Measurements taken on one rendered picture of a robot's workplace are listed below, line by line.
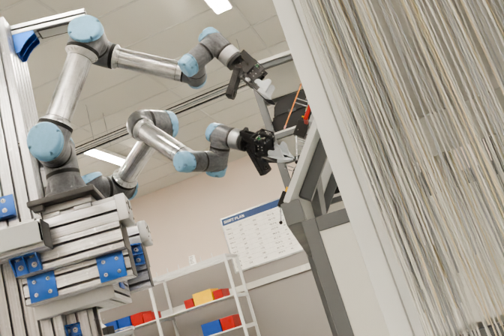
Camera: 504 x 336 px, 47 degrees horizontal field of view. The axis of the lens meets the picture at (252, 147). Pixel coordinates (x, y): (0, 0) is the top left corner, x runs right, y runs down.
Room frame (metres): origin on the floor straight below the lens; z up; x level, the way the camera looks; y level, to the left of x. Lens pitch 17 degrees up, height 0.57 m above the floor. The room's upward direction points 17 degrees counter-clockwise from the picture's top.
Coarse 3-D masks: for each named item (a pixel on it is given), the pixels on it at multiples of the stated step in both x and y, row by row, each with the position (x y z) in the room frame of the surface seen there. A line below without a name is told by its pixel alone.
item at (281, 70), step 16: (272, 64) 2.84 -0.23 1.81; (288, 64) 2.96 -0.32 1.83; (272, 80) 3.10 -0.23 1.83; (288, 80) 3.18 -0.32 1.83; (256, 96) 2.84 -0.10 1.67; (272, 96) 3.35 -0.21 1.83; (272, 128) 2.84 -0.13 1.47; (288, 128) 2.87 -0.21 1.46; (288, 144) 3.10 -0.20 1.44; (288, 176) 2.84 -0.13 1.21; (336, 208) 3.22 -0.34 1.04; (320, 288) 2.84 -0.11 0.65
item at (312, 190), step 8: (320, 144) 1.75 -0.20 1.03; (320, 152) 1.75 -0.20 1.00; (312, 160) 1.75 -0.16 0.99; (320, 160) 1.75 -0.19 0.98; (312, 168) 1.75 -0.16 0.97; (320, 168) 1.75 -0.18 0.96; (312, 176) 1.75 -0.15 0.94; (320, 176) 1.78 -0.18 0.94; (304, 184) 1.75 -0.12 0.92; (312, 184) 1.75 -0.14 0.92; (320, 184) 1.88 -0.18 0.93; (328, 184) 2.61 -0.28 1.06; (336, 184) 2.60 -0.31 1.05; (304, 192) 1.75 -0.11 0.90; (312, 192) 1.75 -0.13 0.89; (320, 192) 1.97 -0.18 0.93; (328, 192) 2.61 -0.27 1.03; (312, 200) 2.11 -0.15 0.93; (320, 200) 2.08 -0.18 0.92; (328, 200) 2.61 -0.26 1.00; (320, 208) 2.24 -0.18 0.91; (328, 208) 2.64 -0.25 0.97
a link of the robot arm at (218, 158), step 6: (210, 150) 2.04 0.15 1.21; (216, 150) 2.03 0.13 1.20; (222, 150) 2.03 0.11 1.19; (228, 150) 2.05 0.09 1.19; (210, 156) 2.01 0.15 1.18; (216, 156) 2.03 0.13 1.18; (222, 156) 2.04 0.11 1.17; (228, 156) 2.07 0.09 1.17; (210, 162) 2.01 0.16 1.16; (216, 162) 2.03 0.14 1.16; (222, 162) 2.05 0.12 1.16; (210, 168) 2.03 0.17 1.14; (216, 168) 2.05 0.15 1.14; (222, 168) 2.06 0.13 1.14; (210, 174) 2.07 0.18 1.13; (216, 174) 2.07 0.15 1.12; (222, 174) 2.08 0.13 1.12
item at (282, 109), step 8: (288, 96) 2.91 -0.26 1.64; (304, 96) 2.91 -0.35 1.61; (280, 104) 2.91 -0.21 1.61; (288, 104) 2.91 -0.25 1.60; (296, 104) 2.91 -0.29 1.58; (304, 104) 2.91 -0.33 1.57; (280, 112) 2.92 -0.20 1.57; (288, 112) 2.92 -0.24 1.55; (296, 112) 2.91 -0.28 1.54; (280, 120) 2.91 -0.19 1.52; (288, 120) 2.91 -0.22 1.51; (296, 120) 2.91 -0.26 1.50; (280, 128) 2.91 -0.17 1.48
